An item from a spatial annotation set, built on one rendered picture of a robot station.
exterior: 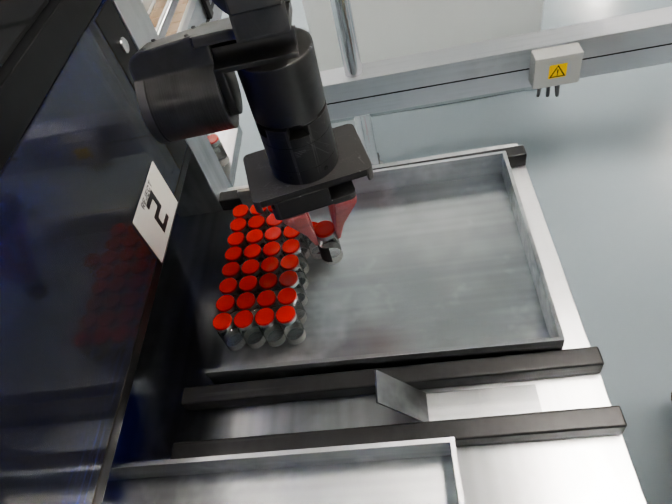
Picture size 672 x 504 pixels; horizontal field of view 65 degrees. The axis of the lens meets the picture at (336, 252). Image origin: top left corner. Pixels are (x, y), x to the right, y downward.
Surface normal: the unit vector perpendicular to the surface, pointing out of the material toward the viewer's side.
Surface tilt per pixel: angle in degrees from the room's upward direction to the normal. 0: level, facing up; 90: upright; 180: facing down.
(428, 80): 90
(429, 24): 90
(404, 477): 0
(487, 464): 0
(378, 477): 0
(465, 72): 90
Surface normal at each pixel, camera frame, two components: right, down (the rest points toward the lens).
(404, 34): 0.01, 0.77
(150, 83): -0.09, -0.14
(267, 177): -0.18, -0.62
